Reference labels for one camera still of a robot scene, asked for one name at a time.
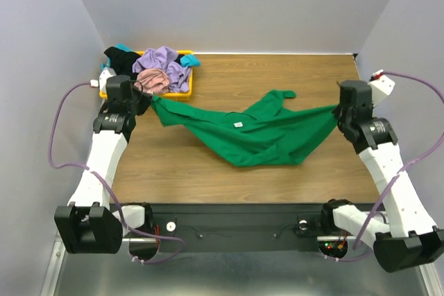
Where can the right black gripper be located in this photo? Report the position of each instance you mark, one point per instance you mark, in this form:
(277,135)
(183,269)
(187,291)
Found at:
(342,117)

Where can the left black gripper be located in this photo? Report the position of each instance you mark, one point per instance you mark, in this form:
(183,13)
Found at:
(142,102)

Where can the green t-shirt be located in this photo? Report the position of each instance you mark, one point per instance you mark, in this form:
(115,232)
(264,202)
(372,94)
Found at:
(265,134)

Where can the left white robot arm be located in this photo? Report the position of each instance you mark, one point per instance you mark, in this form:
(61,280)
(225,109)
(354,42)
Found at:
(86,224)

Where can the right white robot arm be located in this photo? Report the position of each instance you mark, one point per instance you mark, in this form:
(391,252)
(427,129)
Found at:
(398,228)

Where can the yellow plastic bin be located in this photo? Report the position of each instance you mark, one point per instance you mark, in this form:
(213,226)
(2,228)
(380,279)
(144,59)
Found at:
(172,96)

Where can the black t-shirt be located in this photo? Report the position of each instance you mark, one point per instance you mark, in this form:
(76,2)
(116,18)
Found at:
(122,61)

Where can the pink t-shirt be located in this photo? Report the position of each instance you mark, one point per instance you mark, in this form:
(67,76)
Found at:
(152,81)

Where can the lavender t-shirt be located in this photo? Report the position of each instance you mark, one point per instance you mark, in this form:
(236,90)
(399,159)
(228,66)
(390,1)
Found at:
(169,61)

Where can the teal t-shirt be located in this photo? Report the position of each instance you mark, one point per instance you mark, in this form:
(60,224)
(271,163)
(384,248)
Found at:
(188,61)

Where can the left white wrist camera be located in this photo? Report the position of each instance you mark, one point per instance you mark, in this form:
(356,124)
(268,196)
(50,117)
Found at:
(100,83)

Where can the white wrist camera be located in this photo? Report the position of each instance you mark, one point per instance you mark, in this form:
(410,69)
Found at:
(381,86)
(100,83)

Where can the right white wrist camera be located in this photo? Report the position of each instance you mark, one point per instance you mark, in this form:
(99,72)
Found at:
(381,86)

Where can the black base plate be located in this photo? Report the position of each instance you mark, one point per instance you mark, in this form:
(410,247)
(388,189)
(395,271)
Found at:
(193,228)

